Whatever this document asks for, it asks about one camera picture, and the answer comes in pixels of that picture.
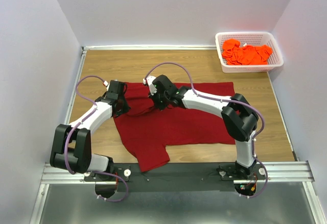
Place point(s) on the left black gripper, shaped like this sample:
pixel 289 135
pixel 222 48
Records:
pixel 120 107

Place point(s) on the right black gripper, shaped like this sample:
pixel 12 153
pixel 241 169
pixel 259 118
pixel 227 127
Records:
pixel 157 100

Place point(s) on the dark red t-shirt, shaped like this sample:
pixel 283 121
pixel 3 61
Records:
pixel 146 131

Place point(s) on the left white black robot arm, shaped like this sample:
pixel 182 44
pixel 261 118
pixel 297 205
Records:
pixel 71 149

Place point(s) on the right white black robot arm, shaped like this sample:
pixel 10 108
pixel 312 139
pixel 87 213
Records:
pixel 239 119

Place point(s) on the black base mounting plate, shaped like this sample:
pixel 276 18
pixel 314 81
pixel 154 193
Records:
pixel 179 177

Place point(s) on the white plastic laundry basket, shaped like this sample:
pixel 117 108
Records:
pixel 255 39

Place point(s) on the orange t-shirt in basket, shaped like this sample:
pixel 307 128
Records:
pixel 235 54

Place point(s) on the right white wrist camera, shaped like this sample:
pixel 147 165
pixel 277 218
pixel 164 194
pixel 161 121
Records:
pixel 149 81

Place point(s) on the aluminium left side rail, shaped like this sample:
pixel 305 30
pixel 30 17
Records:
pixel 71 88

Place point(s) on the aluminium rail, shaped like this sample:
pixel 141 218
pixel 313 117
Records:
pixel 71 88
pixel 146 47
pixel 297 171
pixel 282 118

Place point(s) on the aluminium back rail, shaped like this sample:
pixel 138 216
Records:
pixel 146 47

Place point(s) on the aluminium right side rail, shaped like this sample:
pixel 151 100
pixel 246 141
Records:
pixel 282 118

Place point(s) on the aluminium front rail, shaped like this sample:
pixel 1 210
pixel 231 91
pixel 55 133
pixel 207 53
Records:
pixel 297 171

